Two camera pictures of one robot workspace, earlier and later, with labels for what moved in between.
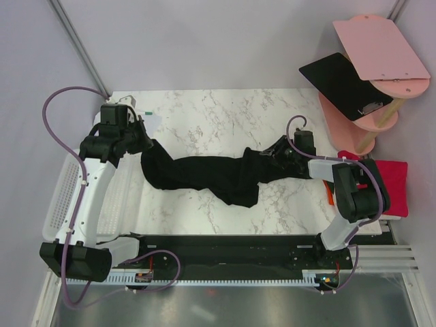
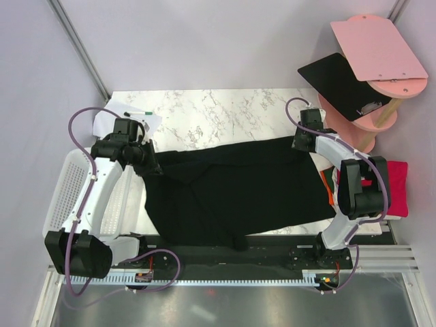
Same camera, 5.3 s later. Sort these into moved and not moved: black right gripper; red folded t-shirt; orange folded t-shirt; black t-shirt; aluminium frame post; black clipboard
Moved: black right gripper; black t-shirt
Not moved: black clipboard; red folded t-shirt; orange folded t-shirt; aluminium frame post
